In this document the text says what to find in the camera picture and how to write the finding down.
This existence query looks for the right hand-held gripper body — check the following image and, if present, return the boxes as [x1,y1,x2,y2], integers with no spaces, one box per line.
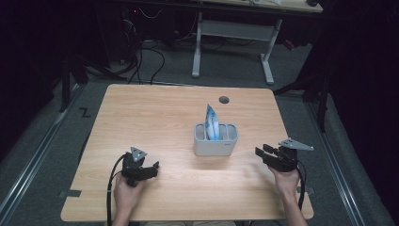
[274,137,315,173]

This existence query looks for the person's right hand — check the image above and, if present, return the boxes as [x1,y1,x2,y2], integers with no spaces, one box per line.
[268,166,301,200]

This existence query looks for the metal floor rail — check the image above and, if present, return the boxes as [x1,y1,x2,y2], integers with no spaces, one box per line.
[305,100,367,226]
[0,84,87,222]

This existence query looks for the black floor cables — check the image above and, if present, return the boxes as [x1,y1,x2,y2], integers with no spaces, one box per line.
[123,12,167,86]

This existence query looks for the person's left hand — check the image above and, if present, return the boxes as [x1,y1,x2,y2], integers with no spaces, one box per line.
[113,173,147,218]

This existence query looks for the black stand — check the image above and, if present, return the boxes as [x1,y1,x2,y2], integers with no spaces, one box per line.
[58,53,128,114]
[272,59,332,134]

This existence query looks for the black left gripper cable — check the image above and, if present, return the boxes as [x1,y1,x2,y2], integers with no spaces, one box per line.
[105,153,130,226]

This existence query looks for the grey desk organizer container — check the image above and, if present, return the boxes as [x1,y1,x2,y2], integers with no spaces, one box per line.
[193,122,240,157]

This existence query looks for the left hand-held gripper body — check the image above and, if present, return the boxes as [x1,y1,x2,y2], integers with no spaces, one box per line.
[120,146,149,188]

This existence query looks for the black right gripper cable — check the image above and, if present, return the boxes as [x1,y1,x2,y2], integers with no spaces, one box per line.
[295,159,308,211]

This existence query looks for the blue and white packet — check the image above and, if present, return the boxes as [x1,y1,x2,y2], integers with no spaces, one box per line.
[204,104,221,141]

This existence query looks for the wooden desk with white legs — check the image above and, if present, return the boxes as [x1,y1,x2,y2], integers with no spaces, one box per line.
[119,0,324,86]

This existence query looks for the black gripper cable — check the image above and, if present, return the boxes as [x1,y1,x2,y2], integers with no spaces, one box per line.
[105,153,130,226]
[295,159,308,211]

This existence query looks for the black floor tape mark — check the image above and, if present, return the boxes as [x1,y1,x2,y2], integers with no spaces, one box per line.
[78,106,92,119]

